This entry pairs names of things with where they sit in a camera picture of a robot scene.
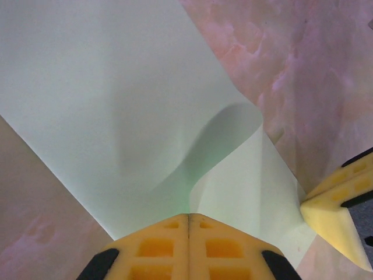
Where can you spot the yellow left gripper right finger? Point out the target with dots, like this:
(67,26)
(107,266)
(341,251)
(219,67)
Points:
(224,251)

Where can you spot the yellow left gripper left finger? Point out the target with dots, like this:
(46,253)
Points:
(157,251)

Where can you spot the pale green paper sheet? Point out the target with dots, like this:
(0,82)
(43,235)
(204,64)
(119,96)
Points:
(102,102)

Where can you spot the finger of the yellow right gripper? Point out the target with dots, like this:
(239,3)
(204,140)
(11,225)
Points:
(329,221)
(354,170)

